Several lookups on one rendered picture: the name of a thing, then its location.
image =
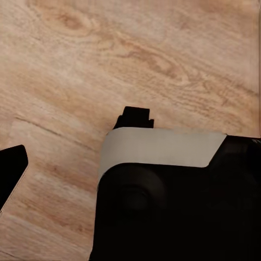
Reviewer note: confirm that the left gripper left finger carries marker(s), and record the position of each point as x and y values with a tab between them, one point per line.
13	162

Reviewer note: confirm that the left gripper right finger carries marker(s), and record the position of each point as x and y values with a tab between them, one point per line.
253	162

